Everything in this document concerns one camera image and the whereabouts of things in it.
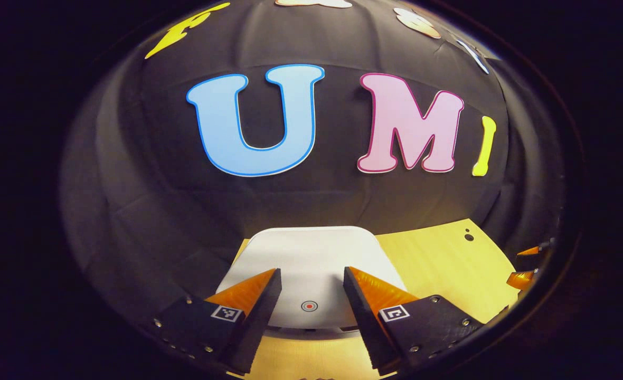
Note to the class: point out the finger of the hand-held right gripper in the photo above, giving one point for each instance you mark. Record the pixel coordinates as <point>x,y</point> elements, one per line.
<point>529,251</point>
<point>522,278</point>

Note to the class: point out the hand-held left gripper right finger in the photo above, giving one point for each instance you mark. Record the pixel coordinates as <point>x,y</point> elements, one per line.
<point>367,322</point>

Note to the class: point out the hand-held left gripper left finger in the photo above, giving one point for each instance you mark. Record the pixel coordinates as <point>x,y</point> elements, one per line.
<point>261,322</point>

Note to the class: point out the white desktop garbage bin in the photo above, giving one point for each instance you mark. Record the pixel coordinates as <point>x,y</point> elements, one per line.
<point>311,253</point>

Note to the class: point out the wooden desktop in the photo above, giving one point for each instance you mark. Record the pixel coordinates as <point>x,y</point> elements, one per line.
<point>438,253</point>

